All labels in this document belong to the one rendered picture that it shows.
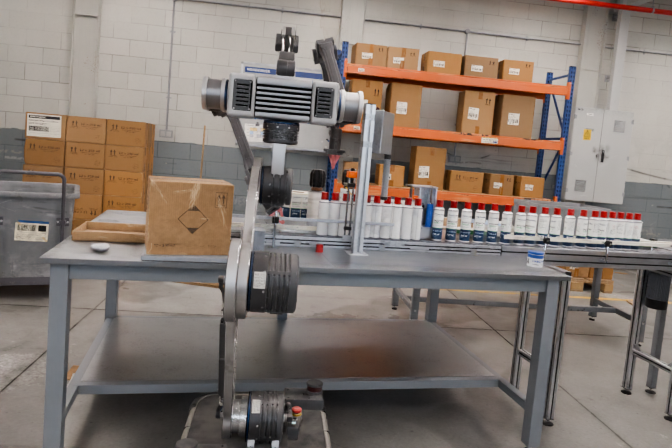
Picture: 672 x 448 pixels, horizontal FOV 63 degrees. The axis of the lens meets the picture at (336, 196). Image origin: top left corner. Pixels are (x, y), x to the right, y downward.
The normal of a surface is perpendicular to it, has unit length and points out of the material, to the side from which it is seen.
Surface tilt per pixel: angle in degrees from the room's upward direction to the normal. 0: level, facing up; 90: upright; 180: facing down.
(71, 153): 90
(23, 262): 93
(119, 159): 90
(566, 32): 90
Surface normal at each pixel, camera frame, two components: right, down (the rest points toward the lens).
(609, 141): 0.10, 0.09
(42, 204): 0.41, 0.17
